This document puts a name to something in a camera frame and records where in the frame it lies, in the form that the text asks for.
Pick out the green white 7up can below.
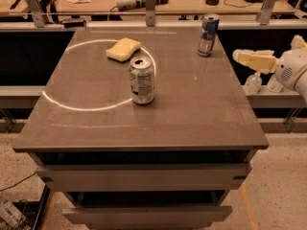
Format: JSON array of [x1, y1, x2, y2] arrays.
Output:
[[129, 56, 154, 104]]

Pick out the metal bracket post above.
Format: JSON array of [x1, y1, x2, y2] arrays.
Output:
[[145, 0, 155, 27], [25, 0, 46, 28], [256, 0, 276, 25]]

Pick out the left metal bracket post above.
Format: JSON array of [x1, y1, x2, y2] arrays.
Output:
[[25, 0, 46, 28]]

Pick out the grey drawer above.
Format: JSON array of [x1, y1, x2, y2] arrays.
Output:
[[62, 205, 232, 230], [36, 163, 251, 192]]

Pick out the right metal bracket post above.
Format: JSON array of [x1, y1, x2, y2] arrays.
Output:
[[256, 0, 276, 25]]

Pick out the upper grey drawer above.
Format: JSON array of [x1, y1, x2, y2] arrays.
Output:
[[36, 163, 251, 192]]

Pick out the black floor basket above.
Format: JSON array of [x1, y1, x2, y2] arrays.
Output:
[[0, 186, 50, 230]]

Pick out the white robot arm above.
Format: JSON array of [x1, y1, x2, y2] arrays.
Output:
[[232, 34, 307, 103]]

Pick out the middle metal bracket post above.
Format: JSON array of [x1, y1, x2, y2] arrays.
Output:
[[145, 0, 155, 27]]

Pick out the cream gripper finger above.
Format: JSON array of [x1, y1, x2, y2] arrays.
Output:
[[291, 34, 307, 49], [232, 49, 278, 75]]

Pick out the lower grey drawer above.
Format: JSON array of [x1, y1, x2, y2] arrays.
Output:
[[62, 205, 232, 230]]

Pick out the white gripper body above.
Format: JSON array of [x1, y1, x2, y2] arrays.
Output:
[[274, 49, 307, 90]]

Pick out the yellow sponge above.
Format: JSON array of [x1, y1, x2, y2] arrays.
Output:
[[106, 37, 141, 62]]

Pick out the redbull can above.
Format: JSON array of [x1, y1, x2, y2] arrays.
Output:
[[198, 13, 220, 57]]

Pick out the black floor cable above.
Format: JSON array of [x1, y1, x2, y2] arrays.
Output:
[[0, 172, 37, 194]]

